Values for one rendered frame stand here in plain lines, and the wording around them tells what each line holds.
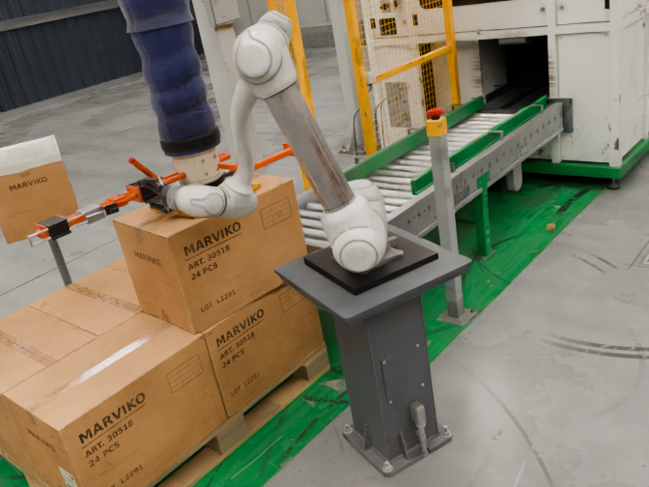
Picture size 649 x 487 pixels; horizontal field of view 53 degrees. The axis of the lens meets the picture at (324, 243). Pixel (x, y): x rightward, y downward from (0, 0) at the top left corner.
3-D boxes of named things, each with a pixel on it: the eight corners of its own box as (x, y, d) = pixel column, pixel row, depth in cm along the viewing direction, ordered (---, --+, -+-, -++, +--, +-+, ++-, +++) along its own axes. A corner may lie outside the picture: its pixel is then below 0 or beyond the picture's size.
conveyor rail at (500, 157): (556, 129, 436) (555, 101, 428) (563, 130, 432) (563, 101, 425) (343, 288, 284) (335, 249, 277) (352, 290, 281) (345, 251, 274)
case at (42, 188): (83, 221, 362) (59, 153, 346) (7, 244, 350) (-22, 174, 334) (74, 195, 414) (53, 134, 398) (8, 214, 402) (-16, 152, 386)
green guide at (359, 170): (470, 107, 469) (469, 95, 466) (484, 107, 463) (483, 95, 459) (330, 186, 365) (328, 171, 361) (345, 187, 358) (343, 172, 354)
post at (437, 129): (454, 311, 329) (433, 116, 289) (465, 314, 324) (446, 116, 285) (447, 317, 324) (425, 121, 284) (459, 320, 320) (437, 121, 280)
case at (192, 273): (252, 250, 304) (233, 169, 288) (311, 268, 276) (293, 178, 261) (140, 308, 268) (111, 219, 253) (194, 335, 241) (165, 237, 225)
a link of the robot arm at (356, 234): (394, 240, 207) (396, 271, 187) (349, 259, 211) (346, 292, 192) (277, 11, 181) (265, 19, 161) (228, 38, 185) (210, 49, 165)
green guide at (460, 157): (543, 107, 435) (542, 95, 432) (558, 108, 428) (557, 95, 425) (411, 195, 330) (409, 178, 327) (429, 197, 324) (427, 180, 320)
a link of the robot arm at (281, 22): (240, 56, 199) (231, 64, 187) (265, 0, 192) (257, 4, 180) (279, 76, 201) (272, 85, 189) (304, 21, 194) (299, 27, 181)
